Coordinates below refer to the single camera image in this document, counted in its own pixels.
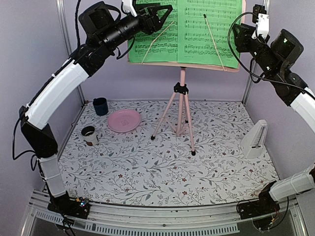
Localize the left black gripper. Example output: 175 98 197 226
101 2 174 51

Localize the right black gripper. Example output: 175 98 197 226
232 22 281 77

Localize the green sheet music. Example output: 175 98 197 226
177 0 246 70
128 0 178 63

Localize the pink music stand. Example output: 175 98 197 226
126 0 247 156

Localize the white metronome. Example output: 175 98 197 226
240 119 268 159

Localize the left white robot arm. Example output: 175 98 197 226
16 0 173 213

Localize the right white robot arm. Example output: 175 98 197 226
228 24 315 214

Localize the dark blue cup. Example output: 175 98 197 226
93 97 108 116

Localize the pink plate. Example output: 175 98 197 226
107 109 141 133

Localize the small brown white jar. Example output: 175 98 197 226
81 126 98 147

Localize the floral table mat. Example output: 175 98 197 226
59 101 278 207

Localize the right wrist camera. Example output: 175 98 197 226
252 4 270 39

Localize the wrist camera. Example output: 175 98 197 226
121 0 137 17
252 4 270 39

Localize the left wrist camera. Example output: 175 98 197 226
121 0 137 17

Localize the right aluminium frame post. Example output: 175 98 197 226
242 0 271 105

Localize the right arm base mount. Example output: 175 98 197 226
236 197 280 231

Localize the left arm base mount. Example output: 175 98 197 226
47 192 91 219

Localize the front aluminium rail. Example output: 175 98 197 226
21 191 309 236

